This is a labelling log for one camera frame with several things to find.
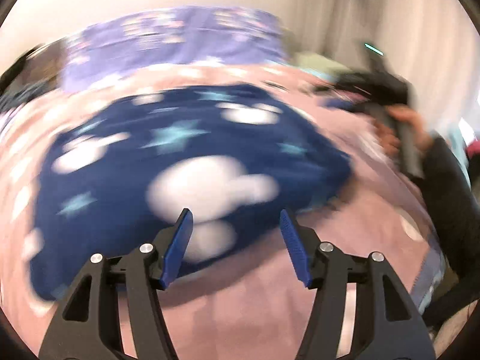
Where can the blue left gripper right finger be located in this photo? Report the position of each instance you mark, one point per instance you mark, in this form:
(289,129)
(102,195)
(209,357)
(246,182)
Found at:
(290,231)

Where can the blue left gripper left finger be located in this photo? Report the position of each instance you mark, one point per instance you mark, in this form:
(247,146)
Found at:
(174,253)

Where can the navy star fleece pajama top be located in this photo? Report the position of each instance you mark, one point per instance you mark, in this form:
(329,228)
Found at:
(234,155)

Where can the black right sleeve forearm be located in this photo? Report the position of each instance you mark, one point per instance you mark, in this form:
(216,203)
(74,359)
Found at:
(455,216)

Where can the person right hand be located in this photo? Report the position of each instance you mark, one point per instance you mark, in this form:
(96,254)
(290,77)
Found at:
(389,141)

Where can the pink polka dot duvet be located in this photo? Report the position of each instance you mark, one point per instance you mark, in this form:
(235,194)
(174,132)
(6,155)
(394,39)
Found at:
(250,305)

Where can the green pillow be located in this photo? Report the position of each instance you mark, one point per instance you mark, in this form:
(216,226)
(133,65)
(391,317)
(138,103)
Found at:
(312,62)

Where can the grey curtain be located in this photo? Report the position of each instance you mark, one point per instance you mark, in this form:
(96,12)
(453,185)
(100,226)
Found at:
(431,43)

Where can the purple tree print pillow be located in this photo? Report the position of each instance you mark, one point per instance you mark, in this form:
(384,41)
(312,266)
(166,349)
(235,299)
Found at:
(172,35)

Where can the brown patterned headboard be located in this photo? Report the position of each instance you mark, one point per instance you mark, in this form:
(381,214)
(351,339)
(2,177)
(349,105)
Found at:
(45,64)

